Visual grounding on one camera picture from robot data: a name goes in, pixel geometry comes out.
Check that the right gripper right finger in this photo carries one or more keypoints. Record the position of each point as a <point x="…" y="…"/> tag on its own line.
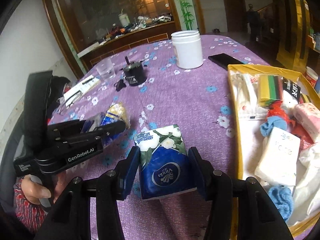
<point x="237" y="204"/>

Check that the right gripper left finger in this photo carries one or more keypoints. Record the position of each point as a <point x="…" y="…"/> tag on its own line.
<point x="69" y="217"/>

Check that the blue towel cloth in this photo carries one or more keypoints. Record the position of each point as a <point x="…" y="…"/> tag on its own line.
<point x="281" y="196"/>

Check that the white cloth towel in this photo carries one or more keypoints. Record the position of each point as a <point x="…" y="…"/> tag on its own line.
<point x="306" y="192"/>

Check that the lemon print tissue pack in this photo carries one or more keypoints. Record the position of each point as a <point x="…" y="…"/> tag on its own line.
<point x="278" y="163"/>

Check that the small gold blue packet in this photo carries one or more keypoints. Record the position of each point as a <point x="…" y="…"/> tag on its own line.
<point x="117" y="112"/>

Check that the blue cloth red bag bundle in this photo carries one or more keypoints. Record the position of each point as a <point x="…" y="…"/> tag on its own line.
<point x="276" y="117"/>

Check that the blue Vinda tissue pack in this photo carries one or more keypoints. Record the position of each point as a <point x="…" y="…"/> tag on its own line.
<point x="165" y="168"/>

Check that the pink rose tissue pack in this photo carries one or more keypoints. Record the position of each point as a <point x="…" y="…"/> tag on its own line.
<point x="307" y="114"/>

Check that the black snack packet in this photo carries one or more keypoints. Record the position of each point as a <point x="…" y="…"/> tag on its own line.
<point x="291" y="96"/>

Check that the colourful sponge pack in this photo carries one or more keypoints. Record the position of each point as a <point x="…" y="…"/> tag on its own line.
<point x="270" y="90"/>

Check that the long white plastic packet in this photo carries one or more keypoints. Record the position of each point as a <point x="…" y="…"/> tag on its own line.
<point x="245" y="88"/>

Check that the person left hand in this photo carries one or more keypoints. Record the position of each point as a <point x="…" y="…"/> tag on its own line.
<point x="34" y="191"/>

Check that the eyeglasses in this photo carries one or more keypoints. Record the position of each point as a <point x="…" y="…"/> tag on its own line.
<point x="69" y="102"/>

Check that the white notebook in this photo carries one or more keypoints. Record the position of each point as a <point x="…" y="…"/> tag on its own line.
<point x="83" y="88"/>

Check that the black bag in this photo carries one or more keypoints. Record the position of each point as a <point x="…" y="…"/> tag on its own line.
<point x="57" y="86"/>

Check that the black pen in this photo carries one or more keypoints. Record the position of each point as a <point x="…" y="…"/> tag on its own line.
<point x="87" y="81"/>

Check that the clear plastic cup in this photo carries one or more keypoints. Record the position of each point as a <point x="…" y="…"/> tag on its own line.
<point x="105" y="69"/>

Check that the yellow cardboard box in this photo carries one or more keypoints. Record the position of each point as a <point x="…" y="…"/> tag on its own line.
<point x="251" y="143"/>

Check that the black round device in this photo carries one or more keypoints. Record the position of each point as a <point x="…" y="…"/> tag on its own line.
<point x="133" y="74"/>

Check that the purple floral tablecloth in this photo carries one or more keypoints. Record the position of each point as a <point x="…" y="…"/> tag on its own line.
<point x="198" y="101"/>

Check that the wooden glass cabinet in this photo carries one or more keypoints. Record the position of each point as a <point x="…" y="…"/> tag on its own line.
<point x="88" y="31"/>

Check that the red white bucket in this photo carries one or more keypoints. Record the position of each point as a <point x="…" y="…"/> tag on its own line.
<point x="311" y="76"/>

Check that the black smartphone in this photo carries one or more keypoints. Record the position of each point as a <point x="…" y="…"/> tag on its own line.
<point x="223" y="60"/>

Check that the white plastic jar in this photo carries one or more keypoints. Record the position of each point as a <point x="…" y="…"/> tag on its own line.
<point x="188" y="49"/>

